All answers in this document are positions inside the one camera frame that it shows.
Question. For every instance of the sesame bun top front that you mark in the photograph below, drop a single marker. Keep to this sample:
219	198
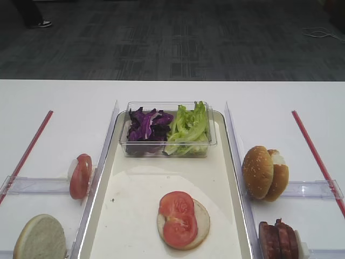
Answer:
257	171

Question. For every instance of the meat patty front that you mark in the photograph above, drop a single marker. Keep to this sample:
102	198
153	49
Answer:
268	237

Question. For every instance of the person's dark trouser leg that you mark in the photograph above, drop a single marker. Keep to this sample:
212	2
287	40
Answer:
29	12

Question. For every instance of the tomato slice front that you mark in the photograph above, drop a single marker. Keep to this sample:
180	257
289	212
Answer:
180	231

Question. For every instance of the sesame bun top rear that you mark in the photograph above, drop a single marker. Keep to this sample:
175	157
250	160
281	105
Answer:
280	176

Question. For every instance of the right clear divider strip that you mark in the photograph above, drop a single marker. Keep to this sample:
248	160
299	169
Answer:
245	201

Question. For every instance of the sesame bun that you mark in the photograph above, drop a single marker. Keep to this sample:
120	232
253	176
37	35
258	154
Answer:
257	171
280	176

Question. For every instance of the bun bottom slice on tray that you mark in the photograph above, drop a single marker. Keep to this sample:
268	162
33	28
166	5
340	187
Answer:
203	227

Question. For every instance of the clear bun top pusher track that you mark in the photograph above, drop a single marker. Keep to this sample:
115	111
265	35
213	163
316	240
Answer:
325	189

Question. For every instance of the clear divider strip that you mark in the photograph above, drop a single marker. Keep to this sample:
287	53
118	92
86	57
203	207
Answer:
86	217
245	201

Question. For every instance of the right red rail strip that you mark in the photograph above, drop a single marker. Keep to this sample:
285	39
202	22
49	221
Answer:
319	162

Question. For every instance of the white metal tray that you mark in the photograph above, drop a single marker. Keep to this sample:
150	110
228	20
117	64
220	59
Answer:
122	223

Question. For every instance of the left red rail strip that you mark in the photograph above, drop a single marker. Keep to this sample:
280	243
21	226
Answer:
25	155

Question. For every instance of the left clear divider strip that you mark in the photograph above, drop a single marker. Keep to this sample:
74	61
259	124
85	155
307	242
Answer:
86	217

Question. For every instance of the clear bun slice pusher track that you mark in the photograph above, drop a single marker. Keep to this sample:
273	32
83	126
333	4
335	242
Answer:
6	254

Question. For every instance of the meat patty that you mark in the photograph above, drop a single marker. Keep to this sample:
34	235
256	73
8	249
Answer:
268	237
287	240

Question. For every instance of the upright bun slice left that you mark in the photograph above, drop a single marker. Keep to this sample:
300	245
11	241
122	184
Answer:
42	237

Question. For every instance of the clear patty pusher track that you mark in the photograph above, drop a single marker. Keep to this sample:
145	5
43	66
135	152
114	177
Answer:
327	253

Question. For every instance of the red rail strip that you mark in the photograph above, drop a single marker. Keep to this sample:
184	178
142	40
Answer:
25	155
319	162

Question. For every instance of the person's shoe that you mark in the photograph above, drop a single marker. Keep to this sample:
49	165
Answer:
43	24

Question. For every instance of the white patty pusher block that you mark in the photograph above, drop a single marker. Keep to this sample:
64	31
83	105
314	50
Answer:
302	247

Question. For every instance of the clear tomato pusher track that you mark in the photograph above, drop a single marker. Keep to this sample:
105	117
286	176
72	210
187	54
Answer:
25	185

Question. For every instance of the purple cabbage leaves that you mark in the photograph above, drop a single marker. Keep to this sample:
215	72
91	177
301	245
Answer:
151	126

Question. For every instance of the meat patty rear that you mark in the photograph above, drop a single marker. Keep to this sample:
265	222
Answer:
287	240

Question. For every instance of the green lettuce leaves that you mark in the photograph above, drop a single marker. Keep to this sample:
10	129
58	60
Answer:
189	132

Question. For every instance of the clear plastic salad box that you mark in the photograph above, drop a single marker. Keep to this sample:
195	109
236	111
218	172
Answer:
155	148

